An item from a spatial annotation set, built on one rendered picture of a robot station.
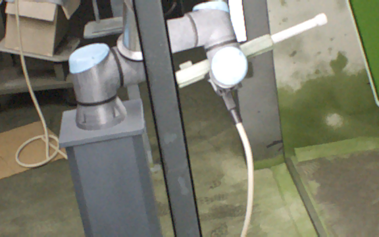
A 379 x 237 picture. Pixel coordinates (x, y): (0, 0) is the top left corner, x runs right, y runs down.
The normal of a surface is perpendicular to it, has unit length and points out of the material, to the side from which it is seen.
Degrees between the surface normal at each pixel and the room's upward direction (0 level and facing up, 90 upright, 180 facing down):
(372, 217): 0
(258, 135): 90
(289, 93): 90
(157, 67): 90
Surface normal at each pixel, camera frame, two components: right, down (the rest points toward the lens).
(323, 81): 0.08, 0.37
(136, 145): 0.76, 0.14
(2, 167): -0.15, -0.91
